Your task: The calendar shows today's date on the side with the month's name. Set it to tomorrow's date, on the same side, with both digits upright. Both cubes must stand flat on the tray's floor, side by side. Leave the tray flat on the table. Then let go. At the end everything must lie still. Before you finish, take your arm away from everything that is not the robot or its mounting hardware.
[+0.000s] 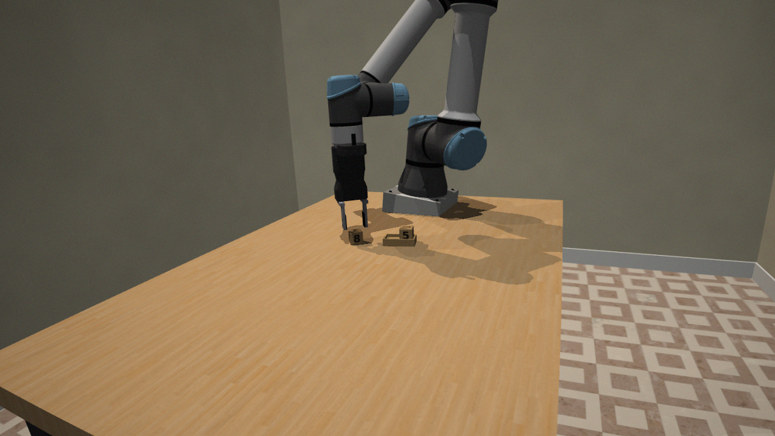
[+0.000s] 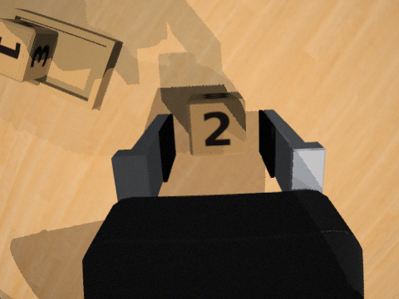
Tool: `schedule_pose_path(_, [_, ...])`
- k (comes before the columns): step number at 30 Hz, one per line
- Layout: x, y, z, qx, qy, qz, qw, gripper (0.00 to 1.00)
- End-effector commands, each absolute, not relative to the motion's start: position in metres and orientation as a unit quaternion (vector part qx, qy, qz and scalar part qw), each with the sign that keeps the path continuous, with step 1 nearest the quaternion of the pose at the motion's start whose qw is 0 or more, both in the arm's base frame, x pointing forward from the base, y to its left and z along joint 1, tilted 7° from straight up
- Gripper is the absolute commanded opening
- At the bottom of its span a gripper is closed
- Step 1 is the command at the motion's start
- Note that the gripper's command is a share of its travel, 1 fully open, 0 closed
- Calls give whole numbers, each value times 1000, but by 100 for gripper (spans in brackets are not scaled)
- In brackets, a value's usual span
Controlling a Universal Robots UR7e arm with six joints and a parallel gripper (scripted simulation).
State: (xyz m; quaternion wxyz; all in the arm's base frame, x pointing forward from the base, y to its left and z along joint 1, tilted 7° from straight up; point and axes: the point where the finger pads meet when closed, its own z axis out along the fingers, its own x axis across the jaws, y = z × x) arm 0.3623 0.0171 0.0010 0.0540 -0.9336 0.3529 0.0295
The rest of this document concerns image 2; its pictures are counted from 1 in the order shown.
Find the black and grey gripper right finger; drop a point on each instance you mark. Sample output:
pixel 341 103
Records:
pixel 296 165

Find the tan wooden tray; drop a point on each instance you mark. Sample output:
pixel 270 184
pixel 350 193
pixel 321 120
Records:
pixel 81 62

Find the tan wooden number cube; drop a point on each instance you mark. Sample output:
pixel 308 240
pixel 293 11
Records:
pixel 217 124
pixel 25 49

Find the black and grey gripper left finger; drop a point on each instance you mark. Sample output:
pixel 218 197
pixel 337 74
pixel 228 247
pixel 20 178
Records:
pixel 140 171

